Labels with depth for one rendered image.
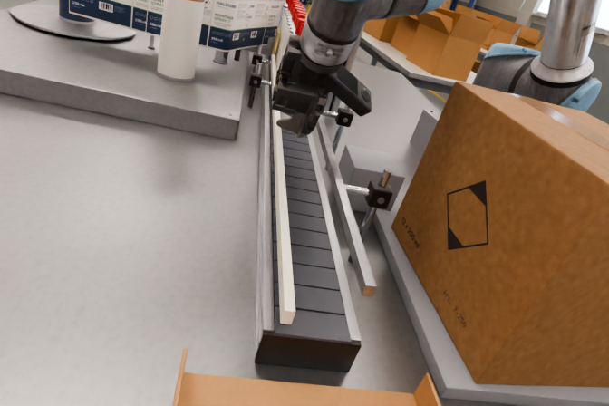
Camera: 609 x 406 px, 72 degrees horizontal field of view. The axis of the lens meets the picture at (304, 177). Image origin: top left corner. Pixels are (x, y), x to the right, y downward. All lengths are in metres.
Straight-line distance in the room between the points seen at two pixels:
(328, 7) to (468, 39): 2.30
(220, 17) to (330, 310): 0.94
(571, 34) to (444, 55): 1.81
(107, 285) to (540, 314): 0.48
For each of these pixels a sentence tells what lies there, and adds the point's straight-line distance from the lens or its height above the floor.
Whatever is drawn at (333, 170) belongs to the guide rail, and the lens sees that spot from 0.61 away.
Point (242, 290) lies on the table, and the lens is 0.56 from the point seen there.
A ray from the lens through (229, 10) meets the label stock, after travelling 1.26.
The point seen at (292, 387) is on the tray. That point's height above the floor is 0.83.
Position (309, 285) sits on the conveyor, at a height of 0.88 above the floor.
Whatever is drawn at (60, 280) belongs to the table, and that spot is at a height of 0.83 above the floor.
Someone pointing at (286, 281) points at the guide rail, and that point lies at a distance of 0.46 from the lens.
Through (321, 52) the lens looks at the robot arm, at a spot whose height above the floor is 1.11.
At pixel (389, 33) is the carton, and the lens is 3.53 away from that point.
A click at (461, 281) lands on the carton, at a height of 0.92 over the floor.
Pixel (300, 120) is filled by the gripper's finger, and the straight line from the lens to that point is 0.72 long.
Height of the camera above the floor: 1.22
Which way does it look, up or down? 27 degrees down
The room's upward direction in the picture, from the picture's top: 17 degrees clockwise
